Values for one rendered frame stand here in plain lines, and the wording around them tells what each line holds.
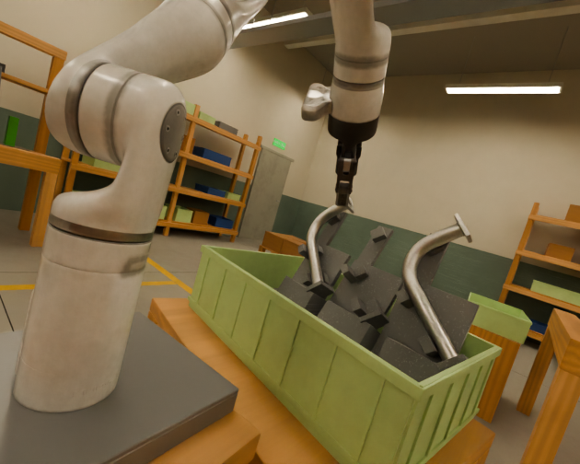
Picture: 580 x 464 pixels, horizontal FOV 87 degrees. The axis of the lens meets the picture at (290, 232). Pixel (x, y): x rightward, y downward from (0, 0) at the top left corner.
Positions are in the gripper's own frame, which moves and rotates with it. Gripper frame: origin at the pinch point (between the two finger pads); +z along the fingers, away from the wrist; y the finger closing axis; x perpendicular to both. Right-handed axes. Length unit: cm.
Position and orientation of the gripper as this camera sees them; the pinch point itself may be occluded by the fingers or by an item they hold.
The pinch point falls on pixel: (343, 186)
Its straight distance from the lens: 57.6
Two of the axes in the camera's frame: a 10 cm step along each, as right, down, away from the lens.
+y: 2.0, -7.1, 6.7
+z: 0.2, 6.9, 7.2
